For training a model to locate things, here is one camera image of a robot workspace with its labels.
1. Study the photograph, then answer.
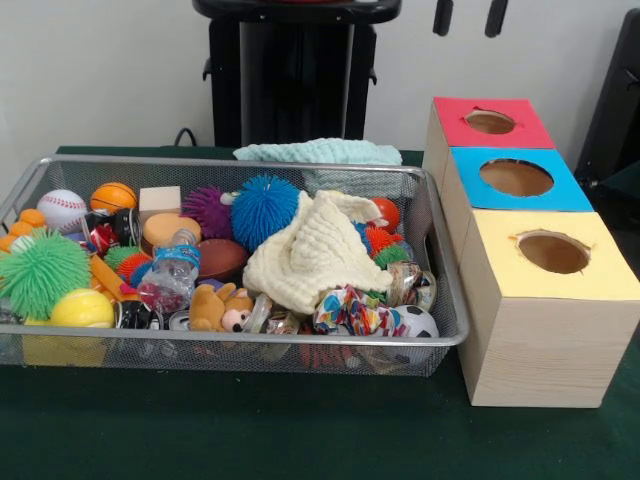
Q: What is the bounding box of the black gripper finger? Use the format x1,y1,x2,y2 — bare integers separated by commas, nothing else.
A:
486,0,509,39
433,0,454,37

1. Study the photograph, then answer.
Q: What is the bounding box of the brown plush monkey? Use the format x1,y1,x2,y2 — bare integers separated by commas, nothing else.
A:
188,282,256,334

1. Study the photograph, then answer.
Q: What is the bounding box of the wooden box with three holes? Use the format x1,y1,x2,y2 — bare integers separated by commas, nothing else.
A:
423,97,640,409

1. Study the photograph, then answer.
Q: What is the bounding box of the clear mesh bin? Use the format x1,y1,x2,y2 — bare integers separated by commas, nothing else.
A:
0,155,471,378

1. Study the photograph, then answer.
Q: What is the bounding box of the black chair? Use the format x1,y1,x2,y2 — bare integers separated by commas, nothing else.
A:
575,10,640,201

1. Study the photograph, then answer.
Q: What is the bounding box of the mint green cloth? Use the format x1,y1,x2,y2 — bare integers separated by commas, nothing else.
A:
233,138,403,169

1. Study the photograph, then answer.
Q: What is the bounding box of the red ball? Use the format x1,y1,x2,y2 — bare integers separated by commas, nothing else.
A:
372,197,401,233

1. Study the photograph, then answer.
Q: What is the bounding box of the blue spiky ball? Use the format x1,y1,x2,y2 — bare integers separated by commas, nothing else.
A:
231,175,301,251

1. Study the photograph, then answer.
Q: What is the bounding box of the cream waffle cloth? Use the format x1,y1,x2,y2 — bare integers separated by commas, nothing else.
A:
243,190,394,316

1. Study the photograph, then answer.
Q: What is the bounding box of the purple spiky ball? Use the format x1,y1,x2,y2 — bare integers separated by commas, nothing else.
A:
182,185,236,239

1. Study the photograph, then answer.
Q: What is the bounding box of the small soccer ball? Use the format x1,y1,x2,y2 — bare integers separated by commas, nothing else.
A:
395,304,440,339

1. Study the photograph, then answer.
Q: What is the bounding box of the multicoloured patterned cloth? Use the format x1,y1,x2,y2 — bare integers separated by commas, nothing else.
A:
313,285,406,337

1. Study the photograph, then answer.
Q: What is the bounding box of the small orange basketball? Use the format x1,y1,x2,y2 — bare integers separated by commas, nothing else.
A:
90,181,138,215

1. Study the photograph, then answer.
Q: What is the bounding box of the white baseball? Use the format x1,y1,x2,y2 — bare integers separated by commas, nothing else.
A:
37,189,89,234

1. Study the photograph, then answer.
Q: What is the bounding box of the dark green tablecloth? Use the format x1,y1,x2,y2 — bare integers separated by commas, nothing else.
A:
0,145,640,480

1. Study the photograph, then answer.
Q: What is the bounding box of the yellow tennis ball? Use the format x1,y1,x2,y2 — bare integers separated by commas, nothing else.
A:
50,288,116,329

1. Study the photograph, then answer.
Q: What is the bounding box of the green spiky ball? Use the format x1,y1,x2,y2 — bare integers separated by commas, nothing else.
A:
0,230,93,321

